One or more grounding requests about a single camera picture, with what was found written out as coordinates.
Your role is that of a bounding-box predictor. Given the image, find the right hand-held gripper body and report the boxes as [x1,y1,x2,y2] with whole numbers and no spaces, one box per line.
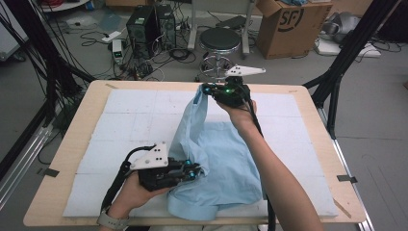
[213,64,268,109]

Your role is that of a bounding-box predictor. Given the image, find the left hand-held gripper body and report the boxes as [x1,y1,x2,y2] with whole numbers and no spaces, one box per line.
[129,141,189,193]

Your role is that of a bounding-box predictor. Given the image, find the light blue short-sleeved shirt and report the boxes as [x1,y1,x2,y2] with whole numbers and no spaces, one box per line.
[166,85,265,221]

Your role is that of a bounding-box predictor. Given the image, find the person's right hand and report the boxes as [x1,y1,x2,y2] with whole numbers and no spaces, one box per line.
[218,99,258,136]

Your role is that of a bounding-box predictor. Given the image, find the person's left hand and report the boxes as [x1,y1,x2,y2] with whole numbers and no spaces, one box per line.
[107,170,171,219]

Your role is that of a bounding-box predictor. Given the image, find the black round stool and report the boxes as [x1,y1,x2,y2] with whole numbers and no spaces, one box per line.
[194,27,242,84]

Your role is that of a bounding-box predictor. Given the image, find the grey wristwatch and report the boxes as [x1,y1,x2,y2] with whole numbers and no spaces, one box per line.
[96,208,131,231]

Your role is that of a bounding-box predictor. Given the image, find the white foam mat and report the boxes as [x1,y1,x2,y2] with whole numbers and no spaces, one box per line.
[62,89,340,219]

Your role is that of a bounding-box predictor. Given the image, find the flat black device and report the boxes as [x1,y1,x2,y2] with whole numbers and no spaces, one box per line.
[215,14,247,31]

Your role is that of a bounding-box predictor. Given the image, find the slim black computer tower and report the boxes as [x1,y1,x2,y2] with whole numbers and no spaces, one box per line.
[156,3,177,51]

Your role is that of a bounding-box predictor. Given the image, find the brown cardboard box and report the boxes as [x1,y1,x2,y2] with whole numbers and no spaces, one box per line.
[255,0,335,61]

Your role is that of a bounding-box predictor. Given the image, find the large black computer tower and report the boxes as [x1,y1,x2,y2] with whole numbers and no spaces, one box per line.
[125,5,162,61]

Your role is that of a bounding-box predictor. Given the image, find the small white power unit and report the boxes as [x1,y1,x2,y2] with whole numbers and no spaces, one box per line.
[111,38,125,65]

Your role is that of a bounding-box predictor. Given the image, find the flat white board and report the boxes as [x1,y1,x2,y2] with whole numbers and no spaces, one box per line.
[314,38,383,59]

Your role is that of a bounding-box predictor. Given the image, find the black tape strip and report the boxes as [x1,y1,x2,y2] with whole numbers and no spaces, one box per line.
[36,167,61,178]
[336,174,358,185]

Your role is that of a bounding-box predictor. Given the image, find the white power strip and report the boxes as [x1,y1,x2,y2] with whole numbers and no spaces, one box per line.
[101,30,123,44]

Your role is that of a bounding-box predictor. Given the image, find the black metal tripod stand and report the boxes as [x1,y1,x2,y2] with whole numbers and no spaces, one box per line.
[302,0,402,141]

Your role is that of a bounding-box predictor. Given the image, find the grey rounded appliance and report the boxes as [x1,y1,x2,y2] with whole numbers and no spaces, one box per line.
[321,12,362,44]

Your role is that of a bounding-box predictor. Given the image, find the long brown tape strip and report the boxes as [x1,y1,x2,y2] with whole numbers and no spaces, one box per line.
[332,197,352,219]

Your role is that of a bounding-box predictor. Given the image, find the white round table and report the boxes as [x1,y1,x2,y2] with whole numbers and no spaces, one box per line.
[39,0,90,13]

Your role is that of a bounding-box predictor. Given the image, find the left hand-held gripper black cable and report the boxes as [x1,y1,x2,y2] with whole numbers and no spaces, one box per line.
[100,144,157,215]

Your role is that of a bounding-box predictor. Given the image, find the hand-held gripper black cable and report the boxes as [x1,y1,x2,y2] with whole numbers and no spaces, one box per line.
[100,144,157,215]
[244,99,277,231]

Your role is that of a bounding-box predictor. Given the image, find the coiled black cable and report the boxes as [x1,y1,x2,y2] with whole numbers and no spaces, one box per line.
[168,47,196,64]

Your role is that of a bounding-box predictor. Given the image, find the right hand-held gripper black cable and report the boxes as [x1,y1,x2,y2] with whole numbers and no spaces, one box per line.
[244,99,277,231]

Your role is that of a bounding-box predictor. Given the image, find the aluminium rail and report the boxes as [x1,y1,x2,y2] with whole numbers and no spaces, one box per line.
[317,107,375,231]
[0,123,54,210]

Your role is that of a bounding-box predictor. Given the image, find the black metal stand with cables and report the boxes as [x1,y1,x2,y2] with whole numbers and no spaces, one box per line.
[0,0,97,129]

